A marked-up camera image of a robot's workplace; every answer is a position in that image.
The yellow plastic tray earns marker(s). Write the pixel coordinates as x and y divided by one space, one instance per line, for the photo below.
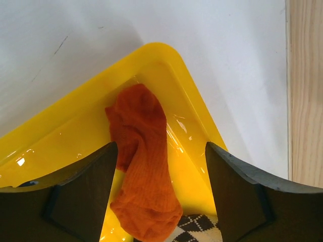
76 126

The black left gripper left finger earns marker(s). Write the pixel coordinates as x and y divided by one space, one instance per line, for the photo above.
66 205

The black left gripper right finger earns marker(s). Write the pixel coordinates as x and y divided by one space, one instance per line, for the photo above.
254 205

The brown argyle sock in tray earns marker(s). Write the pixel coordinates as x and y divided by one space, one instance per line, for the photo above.
193 227

